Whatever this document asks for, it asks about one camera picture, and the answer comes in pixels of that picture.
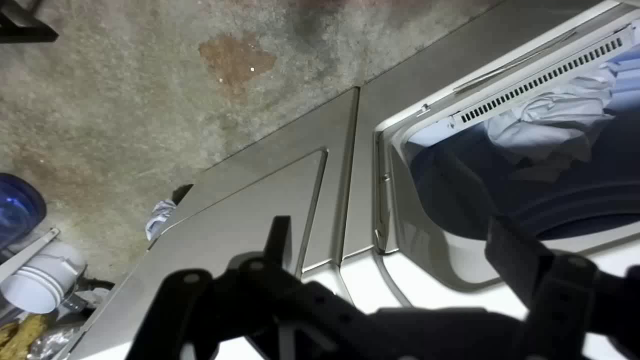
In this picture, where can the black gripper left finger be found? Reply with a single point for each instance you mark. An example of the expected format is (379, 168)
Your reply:
(221, 313)

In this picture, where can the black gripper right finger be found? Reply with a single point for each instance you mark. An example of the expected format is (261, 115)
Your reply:
(581, 306)

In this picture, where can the white dryer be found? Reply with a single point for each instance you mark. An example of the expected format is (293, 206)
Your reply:
(412, 87)

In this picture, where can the small crumpled pale rag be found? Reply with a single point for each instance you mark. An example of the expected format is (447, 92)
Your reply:
(160, 219)

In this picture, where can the white plastic bucket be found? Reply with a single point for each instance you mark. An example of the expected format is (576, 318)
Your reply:
(41, 283)

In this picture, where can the pale blue clothes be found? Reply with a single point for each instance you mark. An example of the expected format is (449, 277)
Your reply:
(552, 117)

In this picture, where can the blue water jug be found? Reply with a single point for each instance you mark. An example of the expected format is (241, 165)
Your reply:
(18, 210)

